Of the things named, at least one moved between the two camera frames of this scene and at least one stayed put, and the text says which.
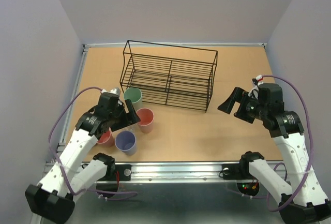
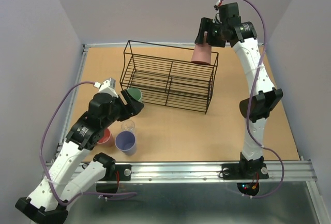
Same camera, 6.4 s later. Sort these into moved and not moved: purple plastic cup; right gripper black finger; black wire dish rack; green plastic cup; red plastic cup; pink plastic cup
Moved: pink plastic cup; right gripper black finger
Not moved: red plastic cup; green plastic cup; purple plastic cup; black wire dish rack
